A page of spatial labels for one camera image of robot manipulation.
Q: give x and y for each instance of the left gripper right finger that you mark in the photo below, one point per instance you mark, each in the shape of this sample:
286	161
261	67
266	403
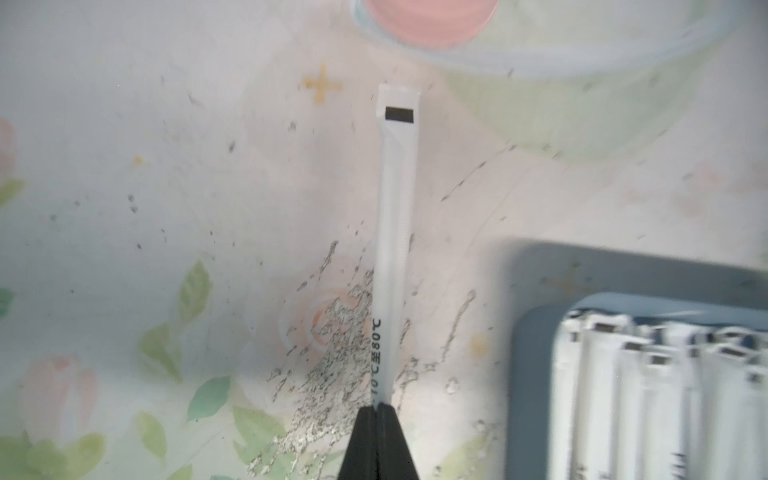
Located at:
393	457

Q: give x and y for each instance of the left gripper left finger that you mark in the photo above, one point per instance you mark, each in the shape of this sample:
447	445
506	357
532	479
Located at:
360	459

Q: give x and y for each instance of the blue plastic storage tray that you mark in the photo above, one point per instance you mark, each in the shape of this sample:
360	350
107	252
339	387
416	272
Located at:
531	362

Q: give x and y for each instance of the pink pen cup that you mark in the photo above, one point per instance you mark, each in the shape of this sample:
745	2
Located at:
432	23

